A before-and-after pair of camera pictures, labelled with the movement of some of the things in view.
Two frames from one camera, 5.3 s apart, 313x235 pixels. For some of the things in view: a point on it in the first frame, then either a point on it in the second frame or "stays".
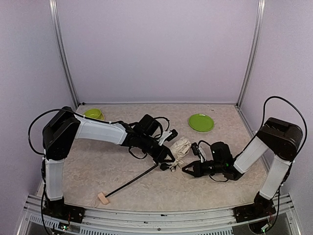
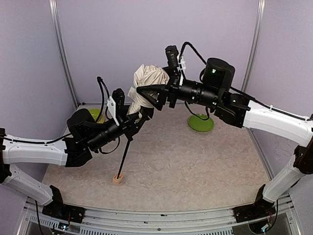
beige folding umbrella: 182,149 → 145,75
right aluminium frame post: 261,6 stays
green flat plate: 201,122 stays
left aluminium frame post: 54,12 stays
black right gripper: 199,168 → 171,91
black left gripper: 158,152 → 127,124
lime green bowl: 94,113 stays
